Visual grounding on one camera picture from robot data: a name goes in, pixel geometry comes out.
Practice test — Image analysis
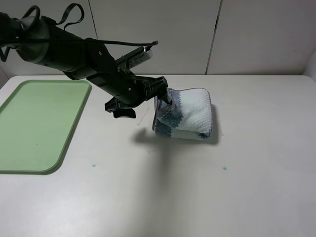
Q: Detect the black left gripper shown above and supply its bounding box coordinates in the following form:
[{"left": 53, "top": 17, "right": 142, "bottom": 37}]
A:
[{"left": 86, "top": 69, "right": 172, "bottom": 119}]

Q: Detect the blue white striped towel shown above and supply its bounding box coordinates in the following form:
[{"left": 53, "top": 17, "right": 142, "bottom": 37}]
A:
[{"left": 153, "top": 88, "right": 213, "bottom": 140}]

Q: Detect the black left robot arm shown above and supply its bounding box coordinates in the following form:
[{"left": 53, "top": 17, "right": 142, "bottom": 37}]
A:
[{"left": 0, "top": 13, "right": 172, "bottom": 118}]

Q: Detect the green plastic tray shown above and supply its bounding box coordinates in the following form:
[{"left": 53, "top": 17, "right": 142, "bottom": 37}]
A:
[{"left": 0, "top": 80, "right": 91, "bottom": 174}]

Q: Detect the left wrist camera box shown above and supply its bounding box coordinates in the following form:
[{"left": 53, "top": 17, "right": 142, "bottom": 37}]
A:
[{"left": 116, "top": 46, "right": 153, "bottom": 70}]

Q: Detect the black left camera cable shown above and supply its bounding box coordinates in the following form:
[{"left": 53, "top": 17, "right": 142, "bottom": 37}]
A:
[{"left": 0, "top": 2, "right": 158, "bottom": 62}]

